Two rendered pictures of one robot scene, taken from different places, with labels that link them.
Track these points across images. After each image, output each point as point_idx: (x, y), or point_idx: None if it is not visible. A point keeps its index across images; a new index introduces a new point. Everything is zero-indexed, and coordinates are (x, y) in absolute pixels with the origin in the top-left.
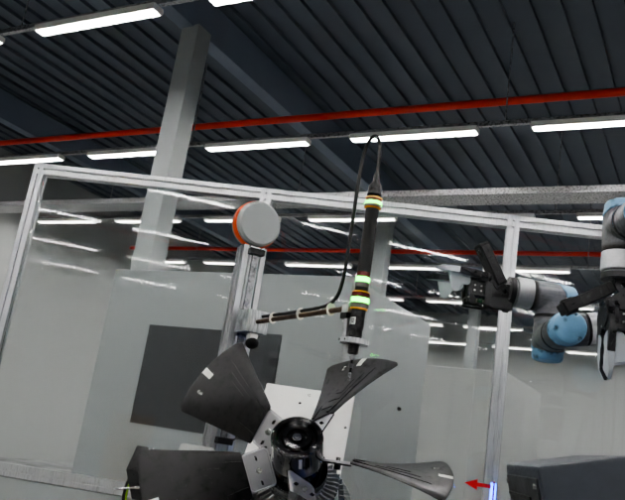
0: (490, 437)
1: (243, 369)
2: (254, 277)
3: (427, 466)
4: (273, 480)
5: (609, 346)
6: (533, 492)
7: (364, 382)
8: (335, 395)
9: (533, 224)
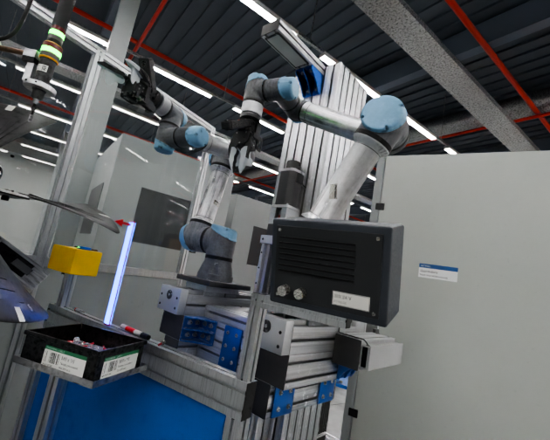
0: (58, 189)
1: None
2: None
3: (82, 206)
4: None
5: (247, 155)
6: (367, 242)
7: (28, 127)
8: None
9: (112, 61)
